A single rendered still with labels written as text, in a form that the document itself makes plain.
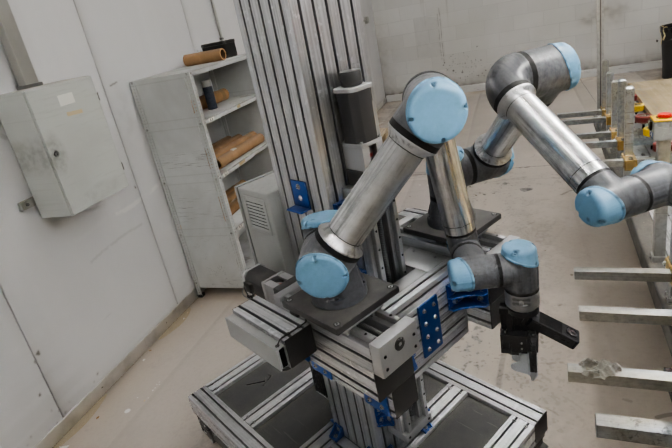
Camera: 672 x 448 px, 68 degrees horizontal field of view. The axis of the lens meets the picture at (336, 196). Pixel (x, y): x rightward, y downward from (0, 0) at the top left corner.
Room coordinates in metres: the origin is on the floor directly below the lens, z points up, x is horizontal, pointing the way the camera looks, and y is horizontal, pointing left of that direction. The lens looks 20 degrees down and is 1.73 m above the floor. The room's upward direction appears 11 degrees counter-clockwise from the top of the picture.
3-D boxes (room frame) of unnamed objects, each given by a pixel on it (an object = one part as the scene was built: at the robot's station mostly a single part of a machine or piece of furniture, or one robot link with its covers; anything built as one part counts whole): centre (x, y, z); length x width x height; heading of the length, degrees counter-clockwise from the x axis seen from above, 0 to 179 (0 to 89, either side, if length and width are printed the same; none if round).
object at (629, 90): (2.19, -1.39, 0.93); 0.03 x 0.03 x 0.48; 65
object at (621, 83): (2.42, -1.50, 0.92); 0.03 x 0.03 x 0.48; 65
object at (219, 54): (3.64, 0.71, 1.59); 0.30 x 0.08 x 0.08; 68
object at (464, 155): (1.46, -0.35, 1.21); 0.13 x 0.12 x 0.14; 103
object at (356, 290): (1.15, 0.04, 1.09); 0.15 x 0.15 x 0.10
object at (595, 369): (0.90, -0.51, 0.87); 0.09 x 0.07 x 0.02; 65
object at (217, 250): (3.53, 0.74, 0.78); 0.90 x 0.45 x 1.55; 158
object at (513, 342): (0.96, -0.36, 0.97); 0.09 x 0.08 x 0.12; 65
